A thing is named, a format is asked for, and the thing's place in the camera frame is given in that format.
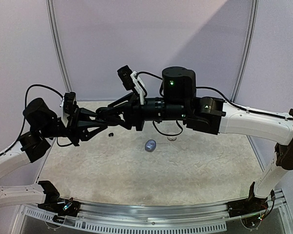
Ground purple earbud charging case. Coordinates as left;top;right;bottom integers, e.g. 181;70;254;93
145;139;156;152

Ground aluminium front rail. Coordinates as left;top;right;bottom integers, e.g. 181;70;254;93
12;190;293;234

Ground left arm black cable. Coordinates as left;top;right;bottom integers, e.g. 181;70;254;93
24;84;64;110

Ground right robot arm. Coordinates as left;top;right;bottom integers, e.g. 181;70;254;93
102;66;293;213

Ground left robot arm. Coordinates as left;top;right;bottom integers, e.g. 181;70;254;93
0;97;107;217

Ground aluminium frame post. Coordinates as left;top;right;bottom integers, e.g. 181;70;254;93
45;0;73;92
231;0;258;102

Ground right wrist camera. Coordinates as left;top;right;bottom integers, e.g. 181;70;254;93
117;65;147;105

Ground right aluminium frame post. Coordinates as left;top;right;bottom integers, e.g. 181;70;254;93
231;0;258;102

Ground left aluminium frame post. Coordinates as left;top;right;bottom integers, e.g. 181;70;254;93
45;0;73;92

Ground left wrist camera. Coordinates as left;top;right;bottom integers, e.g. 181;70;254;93
60;92;77;127

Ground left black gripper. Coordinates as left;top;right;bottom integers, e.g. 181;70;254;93
40;104;108;146

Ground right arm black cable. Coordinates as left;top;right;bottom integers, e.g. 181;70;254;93
196;86;293;121

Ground black oval charging case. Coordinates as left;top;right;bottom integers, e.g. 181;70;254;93
96;107;122;124

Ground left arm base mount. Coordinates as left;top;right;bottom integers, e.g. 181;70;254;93
38;198;81;217

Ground white round charging case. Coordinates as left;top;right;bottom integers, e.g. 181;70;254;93
167;136;177;141

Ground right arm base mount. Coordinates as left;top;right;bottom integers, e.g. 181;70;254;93
226;193;268;217

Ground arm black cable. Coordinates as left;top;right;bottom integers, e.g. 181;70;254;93
196;86;293;121
24;84;64;110

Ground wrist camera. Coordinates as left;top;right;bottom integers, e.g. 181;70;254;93
117;65;147;105
60;92;77;127

